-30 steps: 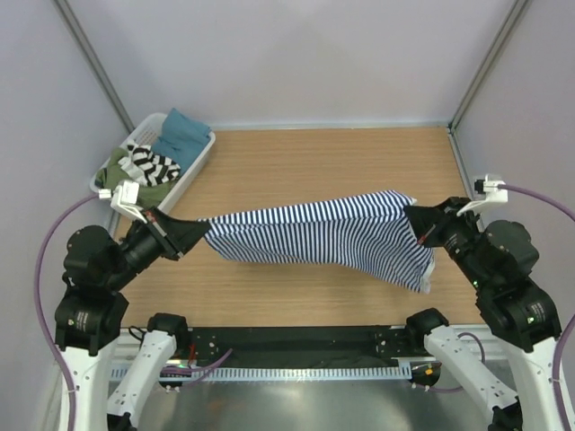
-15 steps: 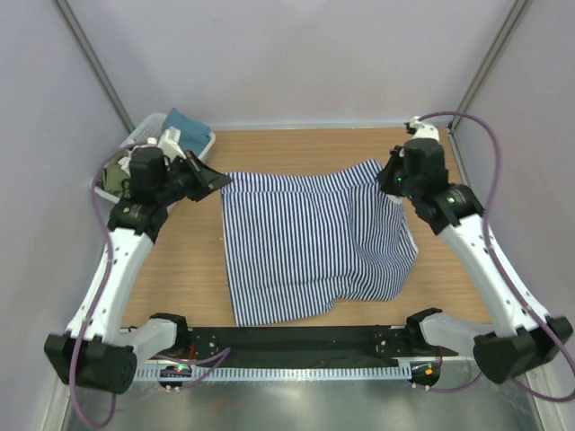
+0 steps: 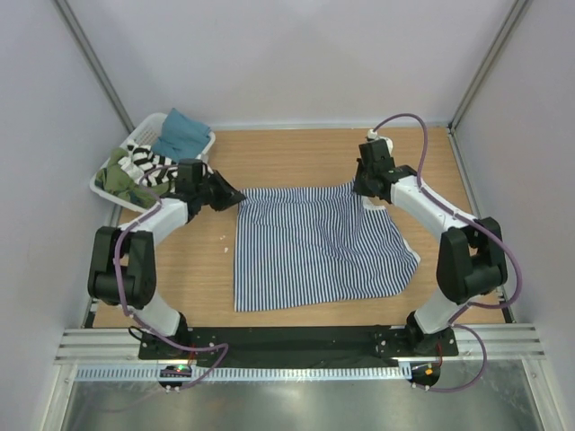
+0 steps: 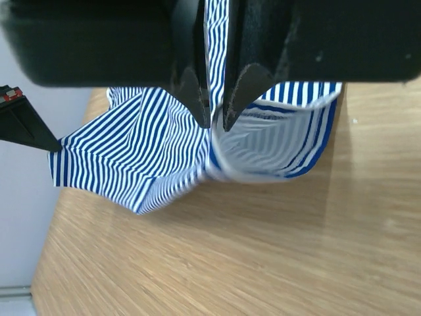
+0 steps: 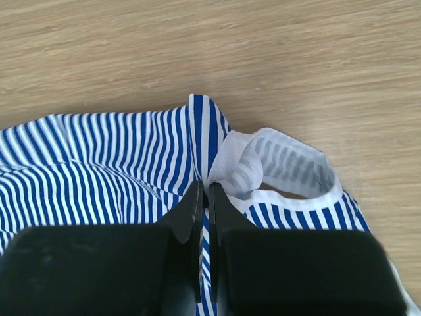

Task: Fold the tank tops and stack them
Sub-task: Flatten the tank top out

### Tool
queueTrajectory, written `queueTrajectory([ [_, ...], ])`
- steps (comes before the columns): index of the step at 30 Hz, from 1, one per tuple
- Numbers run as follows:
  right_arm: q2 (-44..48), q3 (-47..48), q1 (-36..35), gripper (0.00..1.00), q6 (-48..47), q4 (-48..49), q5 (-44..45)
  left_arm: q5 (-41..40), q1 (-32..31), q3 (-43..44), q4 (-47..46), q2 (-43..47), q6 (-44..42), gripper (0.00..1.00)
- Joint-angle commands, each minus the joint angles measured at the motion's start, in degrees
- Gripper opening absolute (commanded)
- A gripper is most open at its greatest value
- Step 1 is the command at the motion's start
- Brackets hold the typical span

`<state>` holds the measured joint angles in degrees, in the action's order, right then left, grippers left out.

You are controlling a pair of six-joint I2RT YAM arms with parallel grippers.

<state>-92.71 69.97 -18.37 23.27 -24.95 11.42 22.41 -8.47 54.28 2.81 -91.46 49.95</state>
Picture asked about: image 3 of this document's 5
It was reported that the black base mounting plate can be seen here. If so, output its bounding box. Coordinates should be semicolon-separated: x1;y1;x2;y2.
138;325;458;368

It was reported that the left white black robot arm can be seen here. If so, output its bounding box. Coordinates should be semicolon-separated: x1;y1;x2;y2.
87;159;246;359

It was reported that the black white striped garment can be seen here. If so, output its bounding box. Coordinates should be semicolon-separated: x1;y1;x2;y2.
120;139;215;188

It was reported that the teal folded cloth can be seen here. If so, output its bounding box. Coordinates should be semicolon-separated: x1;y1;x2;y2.
152;109;212;163

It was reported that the white plastic laundry basket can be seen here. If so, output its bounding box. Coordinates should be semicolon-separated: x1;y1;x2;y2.
90;109;216;213

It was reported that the blue white striped tank top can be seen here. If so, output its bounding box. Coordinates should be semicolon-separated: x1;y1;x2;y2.
234;183;420;312

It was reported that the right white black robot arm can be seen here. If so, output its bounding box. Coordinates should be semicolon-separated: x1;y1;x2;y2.
353;138;508;356

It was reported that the olive green garment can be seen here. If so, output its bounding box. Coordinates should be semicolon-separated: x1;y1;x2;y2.
90;147;156;213

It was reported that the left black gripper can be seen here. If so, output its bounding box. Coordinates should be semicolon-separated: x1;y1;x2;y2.
196;170;245;212

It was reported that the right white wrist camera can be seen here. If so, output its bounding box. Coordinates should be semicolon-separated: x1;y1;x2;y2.
366;128;394;154

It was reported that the white slotted cable duct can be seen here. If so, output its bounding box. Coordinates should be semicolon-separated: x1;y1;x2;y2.
75;364;411;383

